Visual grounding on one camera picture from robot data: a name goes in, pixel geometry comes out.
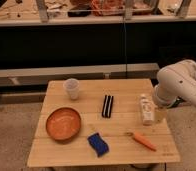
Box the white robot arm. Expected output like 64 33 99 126
152 60 196 123

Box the white plastic bottle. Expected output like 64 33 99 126
140 94 154 126

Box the black white striped block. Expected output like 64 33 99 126
101 95 114 118

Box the blue sponge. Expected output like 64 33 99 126
87 133 109 157

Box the wooden table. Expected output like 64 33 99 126
27 79 180 167

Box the orange round plate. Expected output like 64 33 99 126
46 107 81 141

